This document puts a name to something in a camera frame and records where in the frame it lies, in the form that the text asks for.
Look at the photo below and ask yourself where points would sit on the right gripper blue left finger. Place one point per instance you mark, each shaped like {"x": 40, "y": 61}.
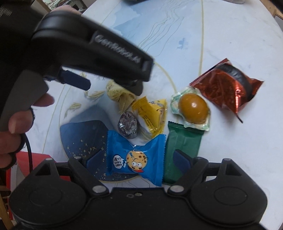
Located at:
{"x": 96, "y": 165}

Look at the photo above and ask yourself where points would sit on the dark red foil snack pack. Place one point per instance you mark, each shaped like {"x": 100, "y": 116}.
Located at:
{"x": 227, "y": 87}

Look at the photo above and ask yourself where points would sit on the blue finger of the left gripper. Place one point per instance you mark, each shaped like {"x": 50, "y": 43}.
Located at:
{"x": 70, "y": 78}

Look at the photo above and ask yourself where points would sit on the beige paper snack packet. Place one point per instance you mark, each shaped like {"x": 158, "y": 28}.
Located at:
{"x": 120, "y": 95}

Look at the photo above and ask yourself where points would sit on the yellow candy packet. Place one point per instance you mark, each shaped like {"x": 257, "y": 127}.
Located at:
{"x": 151, "y": 116}

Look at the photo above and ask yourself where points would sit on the green snack bar wrapper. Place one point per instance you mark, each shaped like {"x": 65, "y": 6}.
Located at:
{"x": 182, "y": 146}

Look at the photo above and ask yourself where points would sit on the red white cardboard box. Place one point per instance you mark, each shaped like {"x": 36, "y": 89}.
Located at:
{"x": 13, "y": 176}

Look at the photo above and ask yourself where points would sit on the dark foil candy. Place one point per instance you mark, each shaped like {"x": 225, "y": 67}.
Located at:
{"x": 128, "y": 125}

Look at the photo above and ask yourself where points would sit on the blue cookie candy wrapper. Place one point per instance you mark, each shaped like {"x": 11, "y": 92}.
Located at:
{"x": 146, "y": 160}

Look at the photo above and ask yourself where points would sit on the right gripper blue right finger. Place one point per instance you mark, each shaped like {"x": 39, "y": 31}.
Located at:
{"x": 182, "y": 161}

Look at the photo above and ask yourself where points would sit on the person left hand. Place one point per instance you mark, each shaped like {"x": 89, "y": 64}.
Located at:
{"x": 11, "y": 140}

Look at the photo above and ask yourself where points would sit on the vacuum packed braised egg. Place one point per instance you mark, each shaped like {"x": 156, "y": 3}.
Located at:
{"x": 192, "y": 107}

